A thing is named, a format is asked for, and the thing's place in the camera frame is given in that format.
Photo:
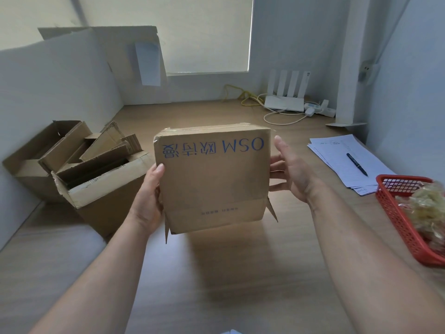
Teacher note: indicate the clear bags of snacks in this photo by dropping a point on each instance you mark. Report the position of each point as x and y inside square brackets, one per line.
[429, 212]

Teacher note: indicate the white power strip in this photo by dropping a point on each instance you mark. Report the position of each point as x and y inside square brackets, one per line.
[321, 108]

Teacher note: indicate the black pen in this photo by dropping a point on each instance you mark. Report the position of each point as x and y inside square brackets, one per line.
[357, 164]

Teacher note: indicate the person's right forearm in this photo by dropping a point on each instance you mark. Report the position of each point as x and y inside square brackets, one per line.
[365, 260]

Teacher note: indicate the person's left hand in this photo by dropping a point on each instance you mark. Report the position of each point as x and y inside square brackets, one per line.
[146, 205]

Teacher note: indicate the folded brown cardboard piece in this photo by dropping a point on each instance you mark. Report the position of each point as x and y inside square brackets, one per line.
[102, 144]

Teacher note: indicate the large flat cardboard sheet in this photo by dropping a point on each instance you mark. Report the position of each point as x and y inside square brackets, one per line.
[104, 55]

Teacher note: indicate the person's left forearm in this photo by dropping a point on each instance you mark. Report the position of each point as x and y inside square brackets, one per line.
[100, 274]

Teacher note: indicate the white wall socket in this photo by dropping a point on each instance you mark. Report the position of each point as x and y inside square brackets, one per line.
[366, 71]

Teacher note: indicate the small open cardboard box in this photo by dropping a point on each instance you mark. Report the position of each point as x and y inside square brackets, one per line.
[24, 170]

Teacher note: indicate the large open cardboard box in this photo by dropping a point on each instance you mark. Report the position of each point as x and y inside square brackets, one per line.
[104, 201]

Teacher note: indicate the red plastic basket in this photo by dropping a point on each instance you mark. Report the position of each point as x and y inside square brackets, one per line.
[399, 219]

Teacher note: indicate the person's right middle finger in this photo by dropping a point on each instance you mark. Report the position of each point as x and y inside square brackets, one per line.
[277, 174]

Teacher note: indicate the white shelf board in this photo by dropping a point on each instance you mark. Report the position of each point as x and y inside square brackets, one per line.
[346, 124]

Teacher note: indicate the stack of white paper sheets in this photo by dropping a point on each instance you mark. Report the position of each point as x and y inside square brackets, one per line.
[333, 159]

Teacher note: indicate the person's left thumb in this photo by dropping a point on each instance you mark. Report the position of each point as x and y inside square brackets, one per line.
[157, 176]

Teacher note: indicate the white router with antennas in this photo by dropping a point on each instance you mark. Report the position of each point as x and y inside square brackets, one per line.
[283, 97]

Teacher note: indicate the person's right hand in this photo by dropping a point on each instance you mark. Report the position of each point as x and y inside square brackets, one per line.
[295, 173]

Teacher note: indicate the cardboard box with blue print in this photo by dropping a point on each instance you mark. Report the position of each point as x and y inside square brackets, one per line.
[215, 184]

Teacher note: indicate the flattened corrugated cardboard pieces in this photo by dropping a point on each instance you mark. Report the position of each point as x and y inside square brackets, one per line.
[104, 163]

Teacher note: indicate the person's right thumb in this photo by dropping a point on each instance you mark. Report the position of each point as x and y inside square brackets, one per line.
[284, 151]

